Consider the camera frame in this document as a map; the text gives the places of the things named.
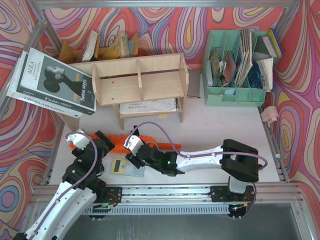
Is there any beige and blue calculator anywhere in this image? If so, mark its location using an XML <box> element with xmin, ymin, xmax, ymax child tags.
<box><xmin>110</xmin><ymin>158</ymin><xmax>145</xmax><ymax>178</ymax></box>

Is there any orange microfiber duster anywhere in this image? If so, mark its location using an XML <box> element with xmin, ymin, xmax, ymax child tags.
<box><xmin>67</xmin><ymin>132</ymin><xmax>182</xmax><ymax>154</ymax></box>

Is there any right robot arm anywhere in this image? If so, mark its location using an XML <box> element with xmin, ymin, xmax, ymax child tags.
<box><xmin>123</xmin><ymin>135</ymin><xmax>268</xmax><ymax>194</ymax></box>

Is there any wooden bookshelf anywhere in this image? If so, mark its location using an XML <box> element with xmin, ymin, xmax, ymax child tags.
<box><xmin>72</xmin><ymin>53</ymin><xmax>189</xmax><ymax>130</ymax></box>

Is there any black binder clip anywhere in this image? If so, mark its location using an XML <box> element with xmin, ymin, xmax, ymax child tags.
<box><xmin>130</xmin><ymin>125</ymin><xmax>140</xmax><ymax>136</ymax></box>

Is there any yellow sticky note pad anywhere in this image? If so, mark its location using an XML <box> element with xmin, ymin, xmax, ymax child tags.
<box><xmin>158</xmin><ymin>114</ymin><xmax>168</xmax><ymax>119</ymax></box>

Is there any spiral notebook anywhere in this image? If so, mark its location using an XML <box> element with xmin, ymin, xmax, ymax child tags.
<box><xmin>119</xmin><ymin>98</ymin><xmax>180</xmax><ymax>114</ymax></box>

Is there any Twins story book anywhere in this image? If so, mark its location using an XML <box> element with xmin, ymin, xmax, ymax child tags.
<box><xmin>17</xmin><ymin>48</ymin><xmax>97</xmax><ymax>115</ymax></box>

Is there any white Chokladfabriken book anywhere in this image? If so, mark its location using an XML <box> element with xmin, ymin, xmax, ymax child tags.
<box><xmin>6</xmin><ymin>51</ymin><xmax>83</xmax><ymax>118</ymax></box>

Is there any yellow file rack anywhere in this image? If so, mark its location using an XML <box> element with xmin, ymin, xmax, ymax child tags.
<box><xmin>58</xmin><ymin>32</ymin><xmax>139</xmax><ymax>64</ymax></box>

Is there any mint green desk organizer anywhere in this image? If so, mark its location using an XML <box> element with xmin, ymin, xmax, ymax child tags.
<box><xmin>201</xmin><ymin>29</ymin><xmax>266</xmax><ymax>107</ymax></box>

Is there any pink piggy figurine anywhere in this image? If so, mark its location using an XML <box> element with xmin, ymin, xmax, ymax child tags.
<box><xmin>260</xmin><ymin>106</ymin><xmax>279</xmax><ymax>128</ymax></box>

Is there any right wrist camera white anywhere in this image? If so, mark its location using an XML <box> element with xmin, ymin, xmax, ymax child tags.
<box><xmin>123</xmin><ymin>135</ymin><xmax>144</xmax><ymax>156</ymax></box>

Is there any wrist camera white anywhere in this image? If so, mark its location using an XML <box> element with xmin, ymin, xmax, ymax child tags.
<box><xmin>123</xmin><ymin>135</ymin><xmax>144</xmax><ymax>156</ymax></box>
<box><xmin>65</xmin><ymin>128</ymin><xmax>90</xmax><ymax>150</ymax></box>

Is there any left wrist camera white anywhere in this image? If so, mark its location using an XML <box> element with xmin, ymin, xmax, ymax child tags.
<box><xmin>65</xmin><ymin>128</ymin><xmax>90</xmax><ymax>150</ymax></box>

